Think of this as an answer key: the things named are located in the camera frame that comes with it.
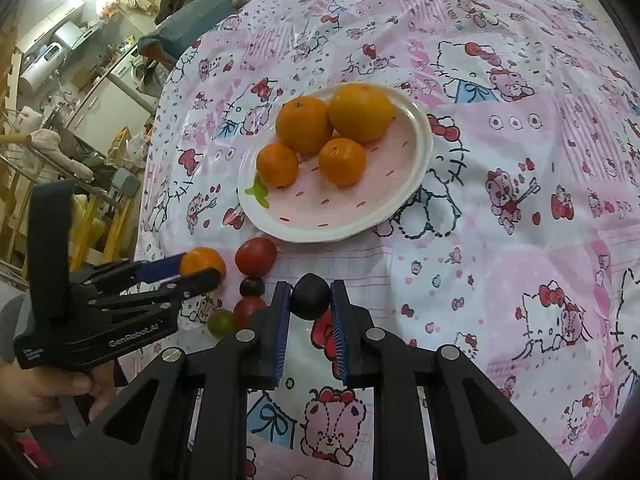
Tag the person's left hand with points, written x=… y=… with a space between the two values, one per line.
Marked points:
x=45 y=395

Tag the small orange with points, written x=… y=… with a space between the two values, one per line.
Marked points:
x=202 y=259
x=342 y=161
x=277 y=165

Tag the red cherry tomato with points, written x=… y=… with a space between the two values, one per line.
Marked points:
x=256 y=256
x=247 y=310

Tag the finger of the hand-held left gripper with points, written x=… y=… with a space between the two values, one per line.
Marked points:
x=200 y=280
x=160 y=269

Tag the large orange with stem mark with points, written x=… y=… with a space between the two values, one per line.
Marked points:
x=304 y=124

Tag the orange hanging plastic bag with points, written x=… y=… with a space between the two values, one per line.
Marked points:
x=111 y=7

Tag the green cherry tomato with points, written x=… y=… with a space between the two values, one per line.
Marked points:
x=222 y=322

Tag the pink cartoon printed blanket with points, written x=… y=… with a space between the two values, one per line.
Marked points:
x=500 y=210

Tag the dark purple cherry tomato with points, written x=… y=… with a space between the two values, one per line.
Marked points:
x=310 y=296
x=251 y=286

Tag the cream plush cloth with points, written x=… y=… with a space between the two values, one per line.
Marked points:
x=55 y=152

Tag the blue grey cushion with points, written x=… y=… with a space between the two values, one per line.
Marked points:
x=190 y=25

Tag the yellow wooden rack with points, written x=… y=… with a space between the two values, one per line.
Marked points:
x=95 y=220

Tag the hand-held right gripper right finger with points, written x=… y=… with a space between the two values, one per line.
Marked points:
x=340 y=340

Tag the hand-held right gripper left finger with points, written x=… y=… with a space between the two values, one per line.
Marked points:
x=280 y=340

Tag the pink strawberry-print plate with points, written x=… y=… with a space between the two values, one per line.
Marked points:
x=350 y=200

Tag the white red plastic bag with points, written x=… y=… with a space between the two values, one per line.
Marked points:
x=137 y=145

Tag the silver range hood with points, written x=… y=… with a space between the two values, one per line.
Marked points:
x=70 y=35

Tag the white water heater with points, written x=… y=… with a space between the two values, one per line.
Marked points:
x=42 y=65

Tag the grey stool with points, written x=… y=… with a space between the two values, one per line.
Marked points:
x=125 y=180

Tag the large smooth orange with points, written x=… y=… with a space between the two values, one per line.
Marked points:
x=361 y=112

